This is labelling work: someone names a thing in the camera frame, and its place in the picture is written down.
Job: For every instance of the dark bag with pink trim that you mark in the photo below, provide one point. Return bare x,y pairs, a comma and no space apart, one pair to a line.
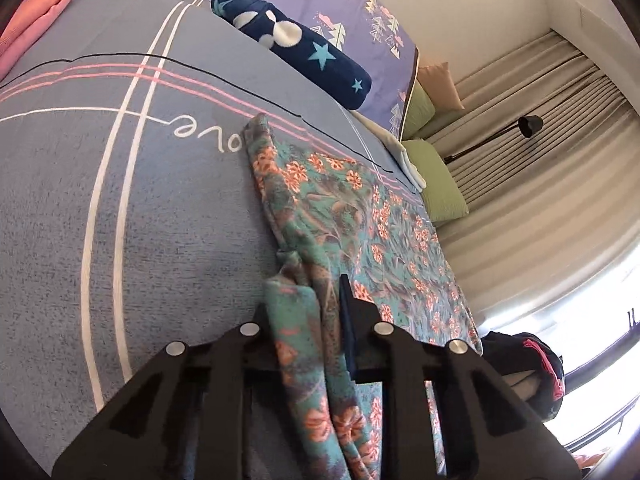
525,360

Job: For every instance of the navy star-print fleece cloth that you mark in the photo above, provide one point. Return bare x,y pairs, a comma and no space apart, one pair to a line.
305,50

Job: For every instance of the tan pillow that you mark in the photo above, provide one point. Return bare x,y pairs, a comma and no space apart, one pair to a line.
440,85

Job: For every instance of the teal floral garment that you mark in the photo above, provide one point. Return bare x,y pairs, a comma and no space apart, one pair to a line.
340,220

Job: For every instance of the beige curtain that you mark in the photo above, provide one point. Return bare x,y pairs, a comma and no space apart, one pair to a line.
550,160

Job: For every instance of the pink cloth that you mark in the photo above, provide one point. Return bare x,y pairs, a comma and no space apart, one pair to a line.
30,25

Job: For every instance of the black floor lamp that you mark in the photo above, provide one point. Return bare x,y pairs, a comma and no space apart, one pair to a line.
530,126

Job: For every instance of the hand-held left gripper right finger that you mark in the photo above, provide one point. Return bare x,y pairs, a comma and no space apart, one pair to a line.
347,320

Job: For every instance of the blue-grey striped bed sheet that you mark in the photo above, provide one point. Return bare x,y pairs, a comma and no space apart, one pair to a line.
150,210

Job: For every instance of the window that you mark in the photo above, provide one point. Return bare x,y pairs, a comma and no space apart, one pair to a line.
590,320

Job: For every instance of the green pillow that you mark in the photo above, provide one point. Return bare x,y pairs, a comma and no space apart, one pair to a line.
419,112
440,185

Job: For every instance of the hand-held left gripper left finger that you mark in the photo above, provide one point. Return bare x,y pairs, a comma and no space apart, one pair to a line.
250,355

